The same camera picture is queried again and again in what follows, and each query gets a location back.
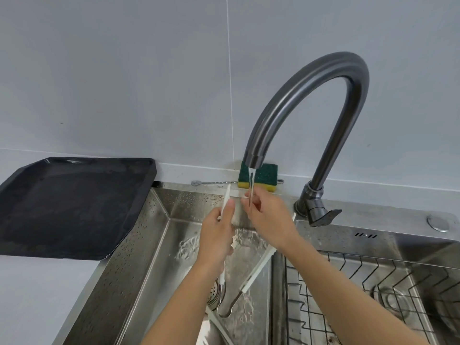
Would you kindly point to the person's right hand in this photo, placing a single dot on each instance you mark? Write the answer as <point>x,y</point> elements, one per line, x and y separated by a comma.
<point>271,220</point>

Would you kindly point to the person's left hand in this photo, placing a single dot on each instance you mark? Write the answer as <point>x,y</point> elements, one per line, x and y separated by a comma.
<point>214,240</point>

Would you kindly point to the person's left thumb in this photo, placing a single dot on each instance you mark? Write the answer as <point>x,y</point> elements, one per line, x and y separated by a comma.
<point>229,212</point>

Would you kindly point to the person's right thumb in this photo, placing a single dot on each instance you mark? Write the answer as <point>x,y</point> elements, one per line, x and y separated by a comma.
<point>248,211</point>

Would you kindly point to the thin metal utensil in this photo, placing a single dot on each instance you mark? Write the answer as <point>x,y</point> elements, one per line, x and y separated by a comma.
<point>251,195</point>

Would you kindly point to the person's left forearm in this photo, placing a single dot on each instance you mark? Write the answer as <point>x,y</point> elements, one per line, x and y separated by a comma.
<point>187,305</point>

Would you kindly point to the person's right forearm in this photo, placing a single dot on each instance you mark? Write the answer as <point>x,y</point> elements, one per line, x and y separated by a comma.
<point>341,294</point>

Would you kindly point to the green and yellow sponge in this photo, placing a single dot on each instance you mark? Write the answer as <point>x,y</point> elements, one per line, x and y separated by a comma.
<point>269,174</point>

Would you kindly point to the metal drain strainer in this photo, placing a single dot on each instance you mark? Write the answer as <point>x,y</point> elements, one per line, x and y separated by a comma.
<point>215,294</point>

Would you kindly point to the stainless steel sink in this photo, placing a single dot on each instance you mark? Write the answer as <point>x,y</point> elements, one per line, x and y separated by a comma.
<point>151,255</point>

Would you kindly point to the metal tongs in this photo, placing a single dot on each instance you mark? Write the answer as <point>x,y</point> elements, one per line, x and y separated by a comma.
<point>230,307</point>

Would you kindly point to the white flat utensil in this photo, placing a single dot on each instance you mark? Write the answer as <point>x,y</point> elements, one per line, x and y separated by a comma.
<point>219,326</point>

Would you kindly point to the grey curved faucet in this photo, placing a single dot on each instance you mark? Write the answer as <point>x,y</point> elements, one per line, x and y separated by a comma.
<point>287,100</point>

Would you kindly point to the black baking tray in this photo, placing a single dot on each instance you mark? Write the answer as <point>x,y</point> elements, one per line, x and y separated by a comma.
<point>72,208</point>

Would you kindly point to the round metal sink cap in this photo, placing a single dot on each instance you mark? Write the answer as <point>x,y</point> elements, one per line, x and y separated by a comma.
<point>438,223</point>

